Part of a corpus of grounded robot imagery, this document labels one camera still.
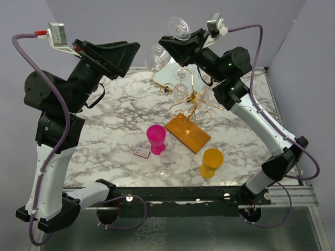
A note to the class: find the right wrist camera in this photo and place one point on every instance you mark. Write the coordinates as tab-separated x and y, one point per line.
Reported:
216	28

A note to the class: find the gold wire wine glass rack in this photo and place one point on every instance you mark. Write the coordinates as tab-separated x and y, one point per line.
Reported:
194	97

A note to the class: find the small clear stemmed glass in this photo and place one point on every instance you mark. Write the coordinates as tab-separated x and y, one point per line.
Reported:
167	159

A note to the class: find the wooden rack base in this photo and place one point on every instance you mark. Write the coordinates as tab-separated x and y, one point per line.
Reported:
188	133

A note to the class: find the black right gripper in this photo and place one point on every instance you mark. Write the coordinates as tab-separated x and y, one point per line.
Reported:
185	52

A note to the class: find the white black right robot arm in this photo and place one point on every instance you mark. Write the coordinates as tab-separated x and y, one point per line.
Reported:
235	96

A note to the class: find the hanging clear glass on rack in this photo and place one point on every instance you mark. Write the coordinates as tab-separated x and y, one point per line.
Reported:
206	79

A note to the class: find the pink plastic goblet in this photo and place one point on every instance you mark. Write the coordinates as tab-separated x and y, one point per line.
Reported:
156	135

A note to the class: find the yellow plastic goblet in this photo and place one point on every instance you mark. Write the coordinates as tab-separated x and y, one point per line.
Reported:
212	160

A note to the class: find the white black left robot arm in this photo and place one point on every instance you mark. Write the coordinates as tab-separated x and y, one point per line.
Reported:
59	127

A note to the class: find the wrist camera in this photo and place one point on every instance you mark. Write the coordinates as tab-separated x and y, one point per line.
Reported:
55	33
216	28

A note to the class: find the gold framed whiteboard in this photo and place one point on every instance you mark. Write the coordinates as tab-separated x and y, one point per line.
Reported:
166	76

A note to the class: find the black mounting rail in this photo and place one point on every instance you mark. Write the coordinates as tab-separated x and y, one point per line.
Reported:
135	202

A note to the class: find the clear round wine glass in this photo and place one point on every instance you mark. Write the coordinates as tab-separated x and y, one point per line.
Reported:
180	91

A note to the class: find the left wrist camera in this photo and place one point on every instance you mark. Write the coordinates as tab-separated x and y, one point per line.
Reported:
55	33

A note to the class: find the small red white box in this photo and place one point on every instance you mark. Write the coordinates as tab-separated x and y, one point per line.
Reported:
141	152

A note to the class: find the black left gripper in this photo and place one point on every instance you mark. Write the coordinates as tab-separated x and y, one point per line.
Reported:
113	60

